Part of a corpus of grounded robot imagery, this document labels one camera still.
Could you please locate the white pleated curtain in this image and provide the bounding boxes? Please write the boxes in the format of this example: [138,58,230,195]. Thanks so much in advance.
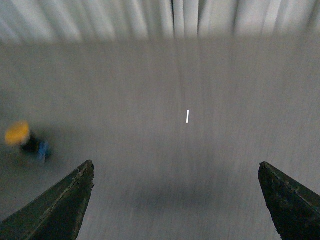
[0,0,320,45]

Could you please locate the yellow push button switch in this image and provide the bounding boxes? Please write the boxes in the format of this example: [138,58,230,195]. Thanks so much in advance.
[4,120,52,162]

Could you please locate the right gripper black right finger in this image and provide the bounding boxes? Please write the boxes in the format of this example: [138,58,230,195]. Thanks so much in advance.
[258,161,320,240]

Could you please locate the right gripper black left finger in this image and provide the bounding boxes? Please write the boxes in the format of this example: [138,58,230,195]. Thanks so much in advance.
[0,160,94,240]

